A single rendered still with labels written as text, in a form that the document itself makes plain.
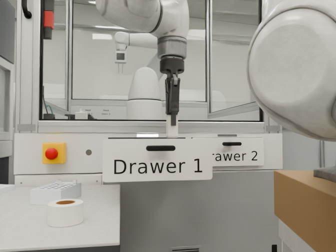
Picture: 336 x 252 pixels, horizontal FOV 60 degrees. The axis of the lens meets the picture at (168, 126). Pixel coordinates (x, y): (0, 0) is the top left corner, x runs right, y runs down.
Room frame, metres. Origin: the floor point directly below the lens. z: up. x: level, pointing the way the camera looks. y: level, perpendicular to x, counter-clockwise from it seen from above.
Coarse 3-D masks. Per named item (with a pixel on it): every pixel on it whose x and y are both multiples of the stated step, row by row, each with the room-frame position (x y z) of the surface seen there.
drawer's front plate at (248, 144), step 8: (216, 144) 1.12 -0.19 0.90; (248, 144) 1.14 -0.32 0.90; (256, 144) 1.15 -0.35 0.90; (216, 152) 1.12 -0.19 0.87; (224, 152) 1.13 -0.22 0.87; (232, 152) 1.13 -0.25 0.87; (240, 152) 1.14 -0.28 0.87; (248, 152) 1.14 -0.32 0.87; (224, 160) 1.13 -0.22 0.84; (232, 160) 1.13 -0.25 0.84; (240, 160) 1.14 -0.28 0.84; (248, 160) 1.14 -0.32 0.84; (256, 160) 1.15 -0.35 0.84
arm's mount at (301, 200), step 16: (288, 176) 0.57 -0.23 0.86; (304, 176) 0.56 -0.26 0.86; (288, 192) 0.56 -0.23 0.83; (304, 192) 0.49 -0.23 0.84; (320, 192) 0.43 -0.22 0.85; (288, 208) 0.57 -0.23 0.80; (304, 208) 0.49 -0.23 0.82; (320, 208) 0.43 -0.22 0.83; (288, 224) 0.57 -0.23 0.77; (304, 224) 0.49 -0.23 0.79; (320, 224) 0.43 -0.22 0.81; (304, 240) 0.49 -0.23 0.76; (320, 240) 0.43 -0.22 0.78
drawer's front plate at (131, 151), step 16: (112, 144) 0.75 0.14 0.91; (128, 144) 0.75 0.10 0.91; (144, 144) 0.76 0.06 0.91; (160, 144) 0.77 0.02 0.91; (176, 144) 0.77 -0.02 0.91; (192, 144) 0.78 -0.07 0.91; (208, 144) 0.79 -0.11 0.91; (112, 160) 0.75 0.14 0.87; (128, 160) 0.75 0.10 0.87; (144, 160) 0.76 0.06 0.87; (160, 160) 0.77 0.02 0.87; (176, 160) 0.77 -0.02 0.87; (192, 160) 0.78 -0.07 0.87; (208, 160) 0.79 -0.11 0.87; (112, 176) 0.75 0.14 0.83; (128, 176) 0.75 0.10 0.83; (144, 176) 0.76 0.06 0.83; (160, 176) 0.77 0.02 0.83; (176, 176) 0.77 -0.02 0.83; (192, 176) 0.78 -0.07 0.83; (208, 176) 0.79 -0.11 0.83
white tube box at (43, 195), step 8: (48, 184) 0.84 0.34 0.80; (56, 184) 0.84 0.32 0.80; (64, 184) 0.84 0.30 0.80; (72, 184) 0.84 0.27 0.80; (80, 184) 0.86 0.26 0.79; (32, 192) 0.75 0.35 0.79; (40, 192) 0.75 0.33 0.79; (48, 192) 0.75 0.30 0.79; (56, 192) 0.75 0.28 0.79; (64, 192) 0.76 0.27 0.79; (72, 192) 0.81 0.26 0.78; (80, 192) 0.86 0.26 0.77; (32, 200) 0.75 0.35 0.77; (40, 200) 0.75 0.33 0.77; (48, 200) 0.75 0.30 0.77
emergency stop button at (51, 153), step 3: (48, 150) 0.97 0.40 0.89; (51, 150) 0.97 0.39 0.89; (54, 150) 0.98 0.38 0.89; (45, 153) 0.97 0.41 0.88; (48, 153) 0.97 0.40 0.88; (51, 153) 0.97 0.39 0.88; (54, 153) 0.98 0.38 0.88; (57, 153) 0.99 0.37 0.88; (48, 156) 0.97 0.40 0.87; (51, 156) 0.97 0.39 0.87; (54, 156) 0.98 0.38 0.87; (51, 159) 0.98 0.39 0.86
